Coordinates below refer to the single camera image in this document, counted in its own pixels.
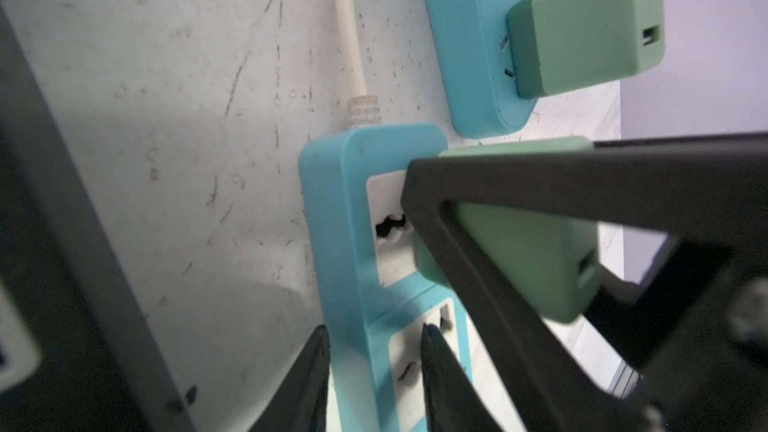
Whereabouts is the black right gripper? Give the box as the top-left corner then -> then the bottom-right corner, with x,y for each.
586,238 -> 767,431

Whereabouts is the black power strip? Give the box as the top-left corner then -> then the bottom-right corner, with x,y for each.
1,19 -> 193,431

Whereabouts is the teal triangular power strip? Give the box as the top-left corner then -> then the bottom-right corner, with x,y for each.
425,0 -> 536,139

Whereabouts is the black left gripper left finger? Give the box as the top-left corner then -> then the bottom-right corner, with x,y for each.
250,325 -> 330,431

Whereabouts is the teal rectangular power strip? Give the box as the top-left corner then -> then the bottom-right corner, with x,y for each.
299,123 -> 471,431

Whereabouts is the green usb charger plug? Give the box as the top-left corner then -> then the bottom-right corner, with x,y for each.
414,136 -> 600,324

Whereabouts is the cream power cable with plug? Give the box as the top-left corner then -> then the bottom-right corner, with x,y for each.
331,0 -> 383,128

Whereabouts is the light green charger plug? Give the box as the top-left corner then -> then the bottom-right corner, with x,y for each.
507,0 -> 665,99

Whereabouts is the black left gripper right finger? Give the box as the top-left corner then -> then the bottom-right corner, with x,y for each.
420,324 -> 501,431

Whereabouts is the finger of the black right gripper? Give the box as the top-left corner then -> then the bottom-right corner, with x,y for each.
402,133 -> 767,431

